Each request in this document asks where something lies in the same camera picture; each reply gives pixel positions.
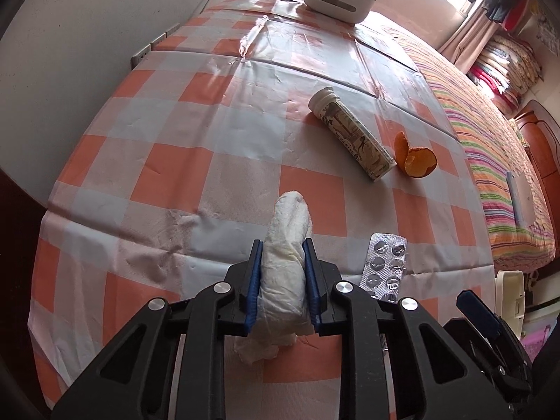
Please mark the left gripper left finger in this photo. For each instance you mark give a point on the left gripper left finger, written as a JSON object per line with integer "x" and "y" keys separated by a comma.
{"x": 251, "y": 285}

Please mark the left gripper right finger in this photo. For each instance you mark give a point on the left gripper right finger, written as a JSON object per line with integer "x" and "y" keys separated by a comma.
{"x": 313, "y": 294}

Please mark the white tissue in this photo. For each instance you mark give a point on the white tissue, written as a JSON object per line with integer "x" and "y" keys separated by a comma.
{"x": 282, "y": 310}

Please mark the silver pill blister pack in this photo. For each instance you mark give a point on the silver pill blister pack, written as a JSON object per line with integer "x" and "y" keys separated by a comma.
{"x": 384, "y": 266}

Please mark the white tube patterned label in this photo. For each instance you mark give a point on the white tube patterned label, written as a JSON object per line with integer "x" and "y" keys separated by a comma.
{"x": 375, "y": 160}

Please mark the orange peel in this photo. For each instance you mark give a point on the orange peel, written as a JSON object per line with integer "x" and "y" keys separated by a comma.
{"x": 416, "y": 162}

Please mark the cream plastic trash bin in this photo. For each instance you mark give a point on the cream plastic trash bin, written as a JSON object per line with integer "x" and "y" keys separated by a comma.
{"x": 510, "y": 299}

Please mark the pink plastic basket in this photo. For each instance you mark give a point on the pink plastic basket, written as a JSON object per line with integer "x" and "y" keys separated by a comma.
{"x": 534, "y": 336}

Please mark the striped colourful bedspread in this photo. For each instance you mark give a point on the striped colourful bedspread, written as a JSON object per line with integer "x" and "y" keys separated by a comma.
{"x": 493, "y": 148}

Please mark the white blue box on bed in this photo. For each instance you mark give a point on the white blue box on bed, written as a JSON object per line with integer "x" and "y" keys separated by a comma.
{"x": 522, "y": 199}

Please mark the checkered orange white tablecloth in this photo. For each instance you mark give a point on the checkered orange white tablecloth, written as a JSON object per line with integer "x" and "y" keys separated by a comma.
{"x": 179, "y": 172}

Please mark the red wooden headboard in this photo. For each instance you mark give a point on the red wooden headboard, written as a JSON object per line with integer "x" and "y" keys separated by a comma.
{"x": 541, "y": 131}

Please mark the pink curtain right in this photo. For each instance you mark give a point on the pink curtain right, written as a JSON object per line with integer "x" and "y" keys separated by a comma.
{"x": 467, "y": 42}

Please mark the stack of folded quilts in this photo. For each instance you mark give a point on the stack of folded quilts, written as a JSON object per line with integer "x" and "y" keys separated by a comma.
{"x": 505, "y": 71}

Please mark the wall power sockets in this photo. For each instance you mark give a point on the wall power sockets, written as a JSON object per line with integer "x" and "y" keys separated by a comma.
{"x": 140, "y": 55}

